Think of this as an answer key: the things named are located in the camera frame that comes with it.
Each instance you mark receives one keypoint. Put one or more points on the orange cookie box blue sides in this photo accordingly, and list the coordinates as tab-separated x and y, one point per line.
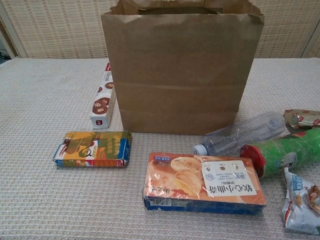
190	182

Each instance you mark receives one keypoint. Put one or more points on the clear plastic water bottle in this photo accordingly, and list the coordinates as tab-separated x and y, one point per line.
237	135

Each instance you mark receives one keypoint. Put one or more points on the green chip can red lid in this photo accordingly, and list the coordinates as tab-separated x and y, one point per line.
295	152

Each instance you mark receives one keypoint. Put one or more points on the white crinkled snack bag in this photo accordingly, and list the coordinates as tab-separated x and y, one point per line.
300	200

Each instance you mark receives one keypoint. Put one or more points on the brown paper bag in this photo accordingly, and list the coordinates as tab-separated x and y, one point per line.
180	75

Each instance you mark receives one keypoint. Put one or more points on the long white cookie-print box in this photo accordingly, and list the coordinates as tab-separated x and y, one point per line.
102	105

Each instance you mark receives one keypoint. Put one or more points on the yellow blue flattened carton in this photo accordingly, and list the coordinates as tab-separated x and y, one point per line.
92	150

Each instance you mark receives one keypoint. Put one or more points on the beige woven folding screen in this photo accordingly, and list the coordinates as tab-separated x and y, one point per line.
62	27

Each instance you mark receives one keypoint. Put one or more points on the white woven tablecloth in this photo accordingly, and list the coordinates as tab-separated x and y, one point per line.
50	200

